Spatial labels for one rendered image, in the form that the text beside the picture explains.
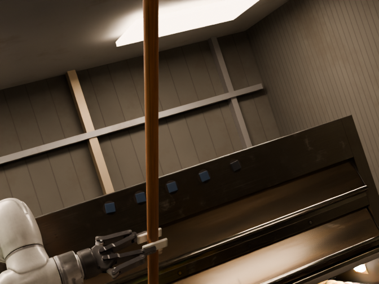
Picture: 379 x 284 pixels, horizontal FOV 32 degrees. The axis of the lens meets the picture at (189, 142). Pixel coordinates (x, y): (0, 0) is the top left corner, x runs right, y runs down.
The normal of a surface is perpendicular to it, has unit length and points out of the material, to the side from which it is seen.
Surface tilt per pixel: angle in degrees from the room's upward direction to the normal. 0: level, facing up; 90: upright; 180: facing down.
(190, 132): 90
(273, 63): 90
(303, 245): 70
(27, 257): 61
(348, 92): 90
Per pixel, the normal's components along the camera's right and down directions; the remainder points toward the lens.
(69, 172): 0.37, -0.15
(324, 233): 0.18, -0.45
